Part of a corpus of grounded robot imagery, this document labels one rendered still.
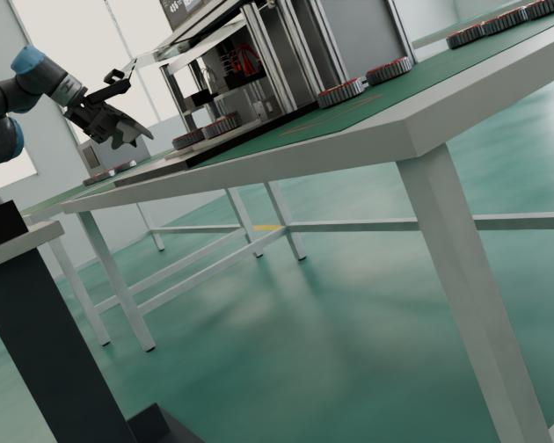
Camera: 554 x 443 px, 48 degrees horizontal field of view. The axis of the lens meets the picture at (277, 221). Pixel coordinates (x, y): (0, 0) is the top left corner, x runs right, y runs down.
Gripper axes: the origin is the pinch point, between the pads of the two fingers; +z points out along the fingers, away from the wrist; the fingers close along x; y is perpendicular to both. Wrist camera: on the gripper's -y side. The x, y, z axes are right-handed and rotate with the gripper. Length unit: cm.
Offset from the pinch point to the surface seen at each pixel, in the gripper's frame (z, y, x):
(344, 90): 23, -26, 39
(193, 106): 9.4, -24.5, -22.0
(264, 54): 7.9, -30.2, 19.9
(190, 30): -5.4, -39.6, -15.0
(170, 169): 7.1, 4.6, 8.4
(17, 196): 11, -23, -472
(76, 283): 38, 31, -161
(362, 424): 78, 33, 29
